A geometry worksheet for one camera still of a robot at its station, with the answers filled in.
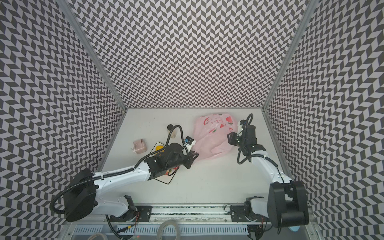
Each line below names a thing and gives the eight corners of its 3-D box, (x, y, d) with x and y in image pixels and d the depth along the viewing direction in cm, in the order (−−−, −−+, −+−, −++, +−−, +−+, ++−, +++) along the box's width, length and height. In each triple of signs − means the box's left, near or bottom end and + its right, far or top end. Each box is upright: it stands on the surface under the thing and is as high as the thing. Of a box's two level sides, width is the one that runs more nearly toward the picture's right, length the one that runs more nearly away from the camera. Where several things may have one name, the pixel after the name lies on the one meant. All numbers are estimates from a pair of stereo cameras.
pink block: (136, 155, 93) (134, 152, 90) (134, 145, 98) (132, 142, 95) (148, 151, 95) (146, 148, 92) (145, 141, 100) (143, 138, 97)
